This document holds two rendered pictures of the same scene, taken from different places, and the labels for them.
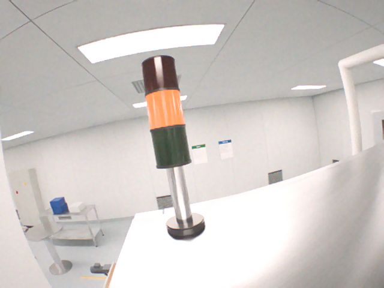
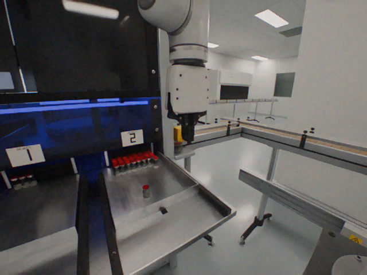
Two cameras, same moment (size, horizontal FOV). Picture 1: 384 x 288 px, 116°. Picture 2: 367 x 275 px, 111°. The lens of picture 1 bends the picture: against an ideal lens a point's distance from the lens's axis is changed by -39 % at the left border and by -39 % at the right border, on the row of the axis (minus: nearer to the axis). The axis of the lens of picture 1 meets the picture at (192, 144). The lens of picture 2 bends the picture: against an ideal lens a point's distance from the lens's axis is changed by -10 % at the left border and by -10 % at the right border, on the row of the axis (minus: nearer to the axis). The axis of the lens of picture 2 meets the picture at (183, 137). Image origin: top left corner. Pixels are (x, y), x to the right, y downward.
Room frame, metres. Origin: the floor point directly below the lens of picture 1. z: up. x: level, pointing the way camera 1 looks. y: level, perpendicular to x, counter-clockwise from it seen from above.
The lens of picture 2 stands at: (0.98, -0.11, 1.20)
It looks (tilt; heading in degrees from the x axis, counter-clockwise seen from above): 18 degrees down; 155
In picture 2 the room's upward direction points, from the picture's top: straight up
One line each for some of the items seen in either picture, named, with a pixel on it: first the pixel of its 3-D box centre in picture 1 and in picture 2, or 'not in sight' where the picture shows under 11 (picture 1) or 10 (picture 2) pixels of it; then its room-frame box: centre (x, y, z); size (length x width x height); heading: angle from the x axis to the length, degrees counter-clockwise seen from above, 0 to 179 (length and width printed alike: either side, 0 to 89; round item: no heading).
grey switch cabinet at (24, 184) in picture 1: (27, 199); not in sight; (4.63, 5.95, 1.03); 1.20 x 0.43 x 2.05; 97
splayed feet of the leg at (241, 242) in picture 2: not in sight; (257, 224); (0.41, 0.91, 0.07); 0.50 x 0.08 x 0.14; 97
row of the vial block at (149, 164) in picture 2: not in sight; (136, 165); (0.41, -0.06, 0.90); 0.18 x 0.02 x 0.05; 98
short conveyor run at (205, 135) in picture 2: not in sight; (204, 132); (0.15, 0.45, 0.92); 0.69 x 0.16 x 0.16; 97
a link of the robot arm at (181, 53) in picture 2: not in sight; (189, 58); (0.67, 0.05, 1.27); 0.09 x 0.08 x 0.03; 97
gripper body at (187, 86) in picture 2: not in sight; (188, 87); (0.67, 0.05, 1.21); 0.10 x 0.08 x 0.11; 97
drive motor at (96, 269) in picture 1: (101, 268); not in sight; (1.66, 1.27, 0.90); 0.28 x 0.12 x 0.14; 97
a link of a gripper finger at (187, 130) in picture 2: not in sight; (182, 128); (0.68, 0.03, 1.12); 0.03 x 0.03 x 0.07; 7
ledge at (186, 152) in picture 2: not in sight; (179, 152); (0.28, 0.20, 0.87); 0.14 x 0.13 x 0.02; 7
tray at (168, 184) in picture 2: not in sight; (143, 176); (0.49, -0.04, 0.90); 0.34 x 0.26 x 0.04; 8
